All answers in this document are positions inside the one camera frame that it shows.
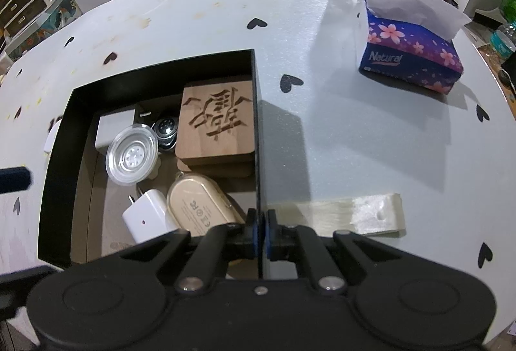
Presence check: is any black cardboard box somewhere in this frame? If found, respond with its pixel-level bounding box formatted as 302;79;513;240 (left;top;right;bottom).
37;49;257;270

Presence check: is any white charger adapter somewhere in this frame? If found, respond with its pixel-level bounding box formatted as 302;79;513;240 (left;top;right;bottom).
123;189;179;244

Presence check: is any round white plug device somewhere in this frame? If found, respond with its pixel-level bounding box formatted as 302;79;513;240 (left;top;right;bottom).
43;117;62;155

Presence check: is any purple floral tissue box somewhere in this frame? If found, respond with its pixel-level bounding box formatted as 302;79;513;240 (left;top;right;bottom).
360;0;471;95

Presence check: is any clear round lid device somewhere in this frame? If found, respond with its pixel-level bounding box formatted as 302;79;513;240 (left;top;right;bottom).
105;124;161;186

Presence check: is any beige earbuds case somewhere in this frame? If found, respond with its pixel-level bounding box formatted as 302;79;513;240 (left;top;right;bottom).
166;173;244;237

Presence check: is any green label water bottle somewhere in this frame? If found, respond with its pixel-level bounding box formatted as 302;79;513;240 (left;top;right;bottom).
490;22;516;60

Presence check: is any wooden carved tile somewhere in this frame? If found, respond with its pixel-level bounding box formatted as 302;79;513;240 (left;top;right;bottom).
177;159;254;178
175;80;255;166

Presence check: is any smartwatch body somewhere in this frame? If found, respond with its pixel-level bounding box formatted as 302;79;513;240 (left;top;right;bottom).
151;118;178;152

